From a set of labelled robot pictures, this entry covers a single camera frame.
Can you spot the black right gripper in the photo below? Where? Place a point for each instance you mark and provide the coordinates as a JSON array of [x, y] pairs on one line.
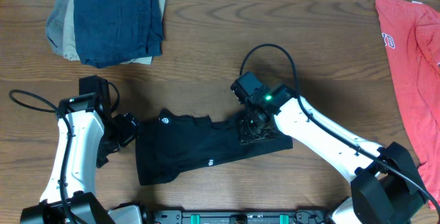
[[245, 135]]

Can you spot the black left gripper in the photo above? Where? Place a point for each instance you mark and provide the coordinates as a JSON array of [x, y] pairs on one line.
[[130, 128]]

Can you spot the black t-shirt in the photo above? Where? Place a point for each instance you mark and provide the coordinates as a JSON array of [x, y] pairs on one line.
[[171, 144]]

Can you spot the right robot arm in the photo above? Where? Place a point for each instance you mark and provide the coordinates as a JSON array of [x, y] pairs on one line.
[[385, 185]]

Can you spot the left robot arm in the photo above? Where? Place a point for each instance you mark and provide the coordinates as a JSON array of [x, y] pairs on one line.
[[88, 133]]

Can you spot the navy folded trousers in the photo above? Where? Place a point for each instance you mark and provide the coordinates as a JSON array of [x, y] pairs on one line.
[[113, 21]]

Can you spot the grey folded trousers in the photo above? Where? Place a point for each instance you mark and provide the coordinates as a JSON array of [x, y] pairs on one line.
[[54, 26]]

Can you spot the red t-shirt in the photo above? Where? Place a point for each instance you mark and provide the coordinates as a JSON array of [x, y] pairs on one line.
[[410, 31]]

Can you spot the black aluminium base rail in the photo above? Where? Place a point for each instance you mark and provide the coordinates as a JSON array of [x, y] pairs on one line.
[[204, 217]]

